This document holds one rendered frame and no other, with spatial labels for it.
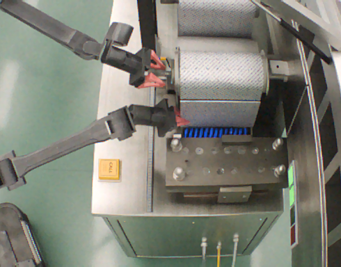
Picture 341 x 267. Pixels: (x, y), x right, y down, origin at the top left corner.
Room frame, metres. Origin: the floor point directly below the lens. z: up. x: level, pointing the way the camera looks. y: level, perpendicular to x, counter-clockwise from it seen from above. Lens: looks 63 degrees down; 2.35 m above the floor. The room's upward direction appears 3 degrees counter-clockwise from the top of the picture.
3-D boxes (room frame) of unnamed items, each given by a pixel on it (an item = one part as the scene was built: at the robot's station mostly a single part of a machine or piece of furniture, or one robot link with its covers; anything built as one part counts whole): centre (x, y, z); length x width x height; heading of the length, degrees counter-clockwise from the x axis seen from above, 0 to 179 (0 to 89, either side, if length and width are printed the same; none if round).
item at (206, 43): (0.86, -0.16, 1.17); 0.26 x 0.12 x 0.12; 87
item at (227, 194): (0.47, -0.19, 0.96); 0.10 x 0.03 x 0.11; 87
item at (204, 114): (0.68, -0.15, 1.11); 0.23 x 0.01 x 0.18; 87
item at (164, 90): (0.79, 0.01, 1.05); 0.06 x 0.05 x 0.31; 87
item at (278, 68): (0.73, -0.33, 1.28); 0.06 x 0.05 x 0.02; 87
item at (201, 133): (0.66, -0.15, 1.03); 0.21 x 0.04 x 0.03; 87
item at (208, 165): (0.56, -0.18, 1.00); 0.40 x 0.16 x 0.06; 87
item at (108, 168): (0.60, 0.21, 0.91); 0.07 x 0.07 x 0.02; 87
